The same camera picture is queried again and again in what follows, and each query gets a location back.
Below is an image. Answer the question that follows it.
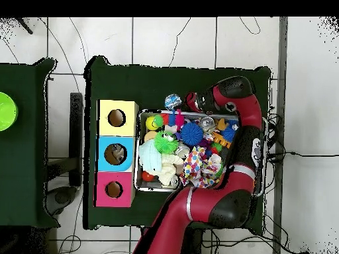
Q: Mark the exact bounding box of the crushed clear plastic bottle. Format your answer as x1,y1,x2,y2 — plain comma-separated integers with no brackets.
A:
164,93,183,110

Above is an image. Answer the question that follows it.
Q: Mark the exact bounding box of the green spiky rubber ball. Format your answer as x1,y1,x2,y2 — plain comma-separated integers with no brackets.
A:
154,130,179,155

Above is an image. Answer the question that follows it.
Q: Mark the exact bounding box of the colourful polka-dot cloth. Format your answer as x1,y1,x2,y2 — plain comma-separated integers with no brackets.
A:
181,146,224,189

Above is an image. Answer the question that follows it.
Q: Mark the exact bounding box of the mint green cloth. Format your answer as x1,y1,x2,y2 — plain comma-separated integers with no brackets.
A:
138,139,163,173

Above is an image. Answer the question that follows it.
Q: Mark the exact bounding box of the cream knit cloth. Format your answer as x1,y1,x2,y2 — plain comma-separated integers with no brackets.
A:
158,154,184,186

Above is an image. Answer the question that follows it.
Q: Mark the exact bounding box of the wooden three-hole box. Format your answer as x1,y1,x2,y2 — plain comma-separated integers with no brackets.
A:
93,99,140,208

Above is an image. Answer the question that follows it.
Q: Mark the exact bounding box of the shallow silver mesh bin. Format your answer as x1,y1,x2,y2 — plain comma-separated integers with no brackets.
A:
133,108,269,197

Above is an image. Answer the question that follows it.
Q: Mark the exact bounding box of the dark green table cloth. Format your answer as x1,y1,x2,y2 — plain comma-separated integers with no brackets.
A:
0,57,60,229
83,55,272,230

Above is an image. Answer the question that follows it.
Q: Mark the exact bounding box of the rainbow spiky caterpillar toy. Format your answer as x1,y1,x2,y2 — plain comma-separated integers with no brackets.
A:
154,108,185,132

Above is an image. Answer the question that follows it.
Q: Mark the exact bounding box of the silver-top drink can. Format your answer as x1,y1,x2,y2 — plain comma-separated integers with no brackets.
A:
199,116,217,132

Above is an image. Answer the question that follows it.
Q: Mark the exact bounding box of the blue spiky rubber ball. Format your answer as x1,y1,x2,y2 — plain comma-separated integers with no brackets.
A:
180,121,204,146

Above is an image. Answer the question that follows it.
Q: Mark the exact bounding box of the yellow smiley ball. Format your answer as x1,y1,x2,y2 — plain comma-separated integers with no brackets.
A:
145,115,160,132

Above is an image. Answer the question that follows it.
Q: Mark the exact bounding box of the black upright panel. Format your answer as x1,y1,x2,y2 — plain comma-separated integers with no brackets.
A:
68,92,84,187

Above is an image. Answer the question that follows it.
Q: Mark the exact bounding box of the dark slanted rod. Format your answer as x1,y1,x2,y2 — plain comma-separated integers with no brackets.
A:
15,17,34,36

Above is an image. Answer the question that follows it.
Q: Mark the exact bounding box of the green plastic bowl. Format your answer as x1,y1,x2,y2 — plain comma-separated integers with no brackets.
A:
0,91,19,132

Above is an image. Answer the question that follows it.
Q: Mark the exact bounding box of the black power cable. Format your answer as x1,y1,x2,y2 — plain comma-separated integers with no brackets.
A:
266,150,339,163

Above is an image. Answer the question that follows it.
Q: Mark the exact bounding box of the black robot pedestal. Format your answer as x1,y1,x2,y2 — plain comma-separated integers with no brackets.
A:
181,227,205,254

